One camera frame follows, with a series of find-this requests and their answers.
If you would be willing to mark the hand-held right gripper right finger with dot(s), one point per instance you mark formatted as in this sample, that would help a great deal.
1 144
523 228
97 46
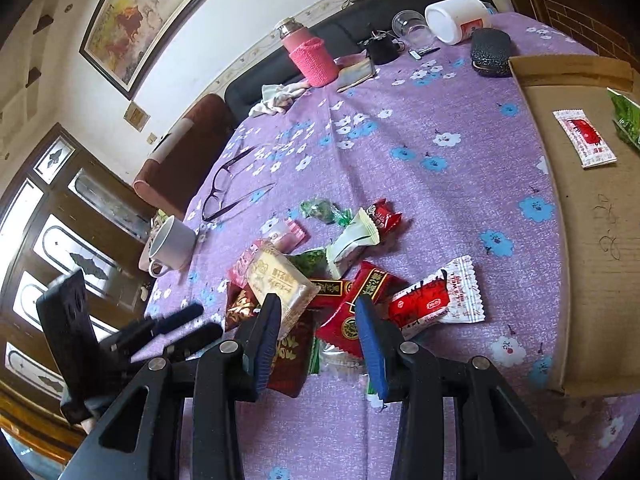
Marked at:
372 352

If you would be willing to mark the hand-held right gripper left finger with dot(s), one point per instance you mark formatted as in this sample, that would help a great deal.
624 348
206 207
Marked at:
267 342

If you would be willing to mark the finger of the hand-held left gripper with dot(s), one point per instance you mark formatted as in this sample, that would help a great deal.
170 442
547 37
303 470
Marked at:
200 336
180 316

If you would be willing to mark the dark red gold-print packet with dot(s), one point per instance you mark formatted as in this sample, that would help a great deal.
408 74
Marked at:
295 360

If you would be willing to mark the clear green snack packet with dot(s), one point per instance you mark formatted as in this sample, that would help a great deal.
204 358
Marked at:
340 360

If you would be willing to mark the red dark-label snack packet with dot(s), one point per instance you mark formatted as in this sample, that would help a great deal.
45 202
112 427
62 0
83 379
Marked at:
327 291
350 322

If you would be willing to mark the red gold snack packet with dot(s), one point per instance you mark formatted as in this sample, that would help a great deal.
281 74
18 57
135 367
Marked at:
240 307

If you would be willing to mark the beige snack packet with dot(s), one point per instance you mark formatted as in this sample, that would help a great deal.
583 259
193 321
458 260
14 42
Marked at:
280 280

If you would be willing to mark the pink red snack packet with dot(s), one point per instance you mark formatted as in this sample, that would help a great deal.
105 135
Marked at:
242 262

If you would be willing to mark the dark green snack packet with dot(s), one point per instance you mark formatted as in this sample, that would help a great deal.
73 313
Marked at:
310 261

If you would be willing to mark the white green-edged snack packet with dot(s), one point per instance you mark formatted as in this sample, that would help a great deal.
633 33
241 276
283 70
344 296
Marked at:
350 245

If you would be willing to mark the small red snack packet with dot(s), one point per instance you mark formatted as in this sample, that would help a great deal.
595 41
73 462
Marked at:
385 215

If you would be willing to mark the green clear-wrapped candy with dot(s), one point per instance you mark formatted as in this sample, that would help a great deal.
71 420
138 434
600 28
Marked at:
320 210

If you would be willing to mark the cardboard box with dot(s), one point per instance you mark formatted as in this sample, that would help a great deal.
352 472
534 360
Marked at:
575 220

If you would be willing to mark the white mug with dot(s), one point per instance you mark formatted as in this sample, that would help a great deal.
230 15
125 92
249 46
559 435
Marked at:
175 250

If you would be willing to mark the wooden glass-panel door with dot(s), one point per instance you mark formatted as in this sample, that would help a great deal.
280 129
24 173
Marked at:
50 240

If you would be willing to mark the dark-framed eyeglasses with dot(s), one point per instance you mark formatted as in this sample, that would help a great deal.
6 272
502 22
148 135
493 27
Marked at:
215 195

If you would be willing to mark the brown upholstered chair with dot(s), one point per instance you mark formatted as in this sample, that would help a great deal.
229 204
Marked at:
190 150

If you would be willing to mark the purple floral tablecloth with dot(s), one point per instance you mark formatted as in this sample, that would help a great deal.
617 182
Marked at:
425 185

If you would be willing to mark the crumpled white cloth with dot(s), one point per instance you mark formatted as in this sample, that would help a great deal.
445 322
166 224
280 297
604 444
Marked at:
277 97

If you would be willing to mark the small patterned wallet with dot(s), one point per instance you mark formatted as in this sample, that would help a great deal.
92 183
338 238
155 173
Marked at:
355 76

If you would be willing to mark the pink thermos bottle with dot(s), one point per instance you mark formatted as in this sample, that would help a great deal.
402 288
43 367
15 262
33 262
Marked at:
310 57

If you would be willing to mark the small silver lighter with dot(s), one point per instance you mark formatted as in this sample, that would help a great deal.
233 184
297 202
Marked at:
415 54

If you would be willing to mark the small black cup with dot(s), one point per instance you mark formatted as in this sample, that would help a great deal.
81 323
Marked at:
381 51

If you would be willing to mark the black glasses case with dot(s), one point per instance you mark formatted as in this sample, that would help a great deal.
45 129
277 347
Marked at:
490 52

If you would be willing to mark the clear glass cup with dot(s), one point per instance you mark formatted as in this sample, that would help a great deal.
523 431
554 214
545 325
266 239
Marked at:
412 30

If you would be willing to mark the black sofa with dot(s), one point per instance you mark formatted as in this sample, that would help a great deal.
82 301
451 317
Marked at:
350 20

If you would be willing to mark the white plastic jar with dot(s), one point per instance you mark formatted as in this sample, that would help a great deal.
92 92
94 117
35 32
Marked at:
450 17

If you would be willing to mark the bright green snack packet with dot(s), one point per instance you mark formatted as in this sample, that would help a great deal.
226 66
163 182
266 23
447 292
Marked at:
626 117

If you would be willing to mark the small gold wall frame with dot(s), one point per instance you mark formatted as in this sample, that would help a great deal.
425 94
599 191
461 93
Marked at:
136 116

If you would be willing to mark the framed wall painting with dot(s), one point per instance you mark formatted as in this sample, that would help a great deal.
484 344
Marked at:
140 10

